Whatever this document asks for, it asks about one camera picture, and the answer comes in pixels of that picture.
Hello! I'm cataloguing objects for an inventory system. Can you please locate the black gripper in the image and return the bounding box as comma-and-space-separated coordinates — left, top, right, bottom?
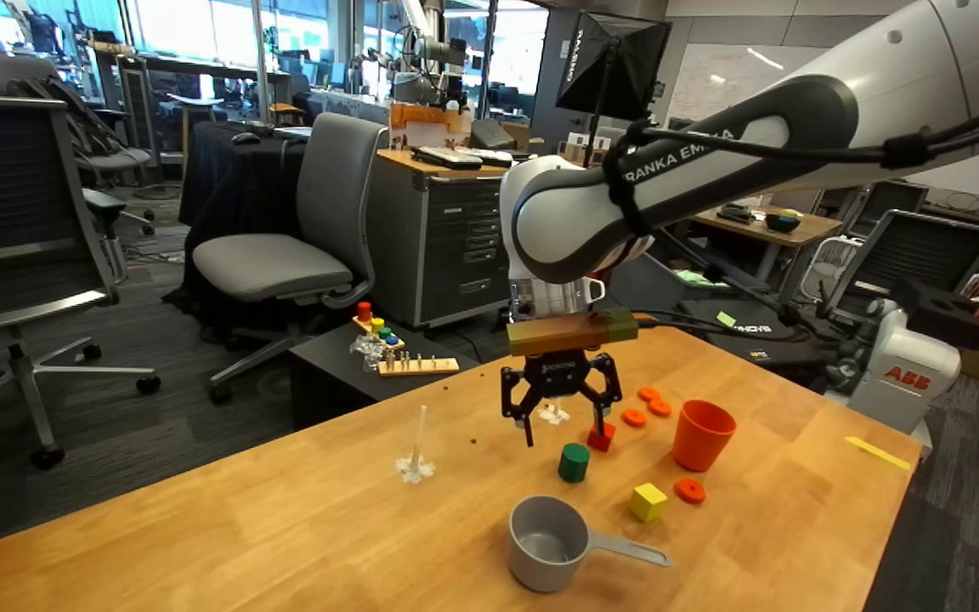
498, 350, 624, 452

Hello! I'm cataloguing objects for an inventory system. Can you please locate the yellow cube block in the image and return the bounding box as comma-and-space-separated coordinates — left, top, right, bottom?
624, 479, 670, 527

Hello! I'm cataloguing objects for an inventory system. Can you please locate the white ABB robot base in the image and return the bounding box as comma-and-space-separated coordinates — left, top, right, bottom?
847, 298, 966, 438

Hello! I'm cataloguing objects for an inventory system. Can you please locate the orange plastic cup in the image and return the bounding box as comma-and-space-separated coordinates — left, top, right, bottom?
670, 399, 740, 475

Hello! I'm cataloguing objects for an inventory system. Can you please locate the grey measuring cup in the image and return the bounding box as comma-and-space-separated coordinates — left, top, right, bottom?
504, 492, 673, 595

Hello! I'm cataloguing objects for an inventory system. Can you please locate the wooden peg toy bar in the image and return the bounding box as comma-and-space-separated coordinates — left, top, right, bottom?
375, 353, 461, 380

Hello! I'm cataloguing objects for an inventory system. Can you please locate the clear wine glass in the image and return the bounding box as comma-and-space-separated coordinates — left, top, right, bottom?
393, 401, 438, 486

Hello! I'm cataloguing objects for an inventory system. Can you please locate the grey drawer cabinet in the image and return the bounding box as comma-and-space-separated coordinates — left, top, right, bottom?
362, 145, 519, 334

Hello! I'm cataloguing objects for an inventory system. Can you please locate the clear bag of parts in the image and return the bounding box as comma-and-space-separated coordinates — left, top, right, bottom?
345, 334, 402, 366

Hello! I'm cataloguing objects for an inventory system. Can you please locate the colourful stacking toy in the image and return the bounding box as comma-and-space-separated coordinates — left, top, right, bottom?
351, 296, 409, 353

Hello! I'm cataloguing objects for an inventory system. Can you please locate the low black side table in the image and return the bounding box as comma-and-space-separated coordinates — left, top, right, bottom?
285, 318, 515, 432

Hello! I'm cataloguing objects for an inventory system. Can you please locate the small wooden desk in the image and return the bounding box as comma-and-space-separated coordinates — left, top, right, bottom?
687, 202, 847, 256

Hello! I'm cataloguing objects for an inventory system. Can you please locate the orange cardboard box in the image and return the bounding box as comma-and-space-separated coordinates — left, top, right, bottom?
385, 100, 478, 148

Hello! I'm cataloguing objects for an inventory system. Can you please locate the yellow tape strip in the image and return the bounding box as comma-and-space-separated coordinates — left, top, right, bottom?
842, 436, 914, 475

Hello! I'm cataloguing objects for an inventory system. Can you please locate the grey office chair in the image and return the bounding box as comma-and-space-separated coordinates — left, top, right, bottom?
189, 109, 393, 408

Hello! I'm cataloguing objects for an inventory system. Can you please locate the black softbox light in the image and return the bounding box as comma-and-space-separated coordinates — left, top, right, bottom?
555, 13, 673, 126

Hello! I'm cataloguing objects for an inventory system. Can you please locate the black draped table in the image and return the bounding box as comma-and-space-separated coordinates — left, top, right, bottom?
173, 117, 316, 249

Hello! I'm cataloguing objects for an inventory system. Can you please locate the black task chair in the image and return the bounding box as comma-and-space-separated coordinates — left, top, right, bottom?
40, 72, 160, 241

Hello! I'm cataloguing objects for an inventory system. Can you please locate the black mesh office chair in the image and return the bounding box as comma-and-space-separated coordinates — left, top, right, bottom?
0, 92, 163, 471

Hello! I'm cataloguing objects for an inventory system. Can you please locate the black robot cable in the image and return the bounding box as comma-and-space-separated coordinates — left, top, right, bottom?
598, 88, 979, 233

